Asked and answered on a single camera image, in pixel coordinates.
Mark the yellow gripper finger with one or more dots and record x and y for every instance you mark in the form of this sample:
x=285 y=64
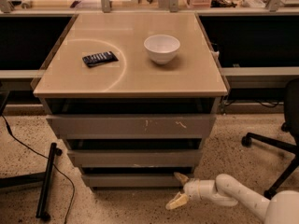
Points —
x=183 y=179
x=179 y=200

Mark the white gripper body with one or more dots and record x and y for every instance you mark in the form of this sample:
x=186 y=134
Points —
x=192 y=189

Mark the grey bottom drawer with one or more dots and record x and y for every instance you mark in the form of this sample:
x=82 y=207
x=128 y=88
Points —
x=130 y=181

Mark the grey drawer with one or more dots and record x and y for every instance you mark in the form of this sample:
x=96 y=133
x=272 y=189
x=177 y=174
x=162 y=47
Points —
x=130 y=181
x=131 y=126
x=135 y=158

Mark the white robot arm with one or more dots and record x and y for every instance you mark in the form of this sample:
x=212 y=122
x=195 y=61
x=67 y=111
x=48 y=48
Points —
x=225 y=190

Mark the grey drawer cabinet beige top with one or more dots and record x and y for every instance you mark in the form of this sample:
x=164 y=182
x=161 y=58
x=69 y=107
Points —
x=190 y=84

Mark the grey top drawer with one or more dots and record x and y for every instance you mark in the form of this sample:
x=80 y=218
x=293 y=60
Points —
x=131 y=126

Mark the grey middle drawer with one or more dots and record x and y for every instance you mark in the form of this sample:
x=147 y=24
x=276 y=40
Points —
x=135 y=158

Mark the black office chair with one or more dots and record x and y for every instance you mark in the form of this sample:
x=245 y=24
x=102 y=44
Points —
x=291 y=126

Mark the white ceramic bowl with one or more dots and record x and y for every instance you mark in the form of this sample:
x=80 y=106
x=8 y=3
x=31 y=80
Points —
x=162 y=48

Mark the black stand base with wheels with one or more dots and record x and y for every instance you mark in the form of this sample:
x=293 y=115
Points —
x=43 y=178

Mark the dark snack packet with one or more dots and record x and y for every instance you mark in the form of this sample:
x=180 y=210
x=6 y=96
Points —
x=99 y=58

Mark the long background workbench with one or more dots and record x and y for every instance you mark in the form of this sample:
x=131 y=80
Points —
x=23 y=9

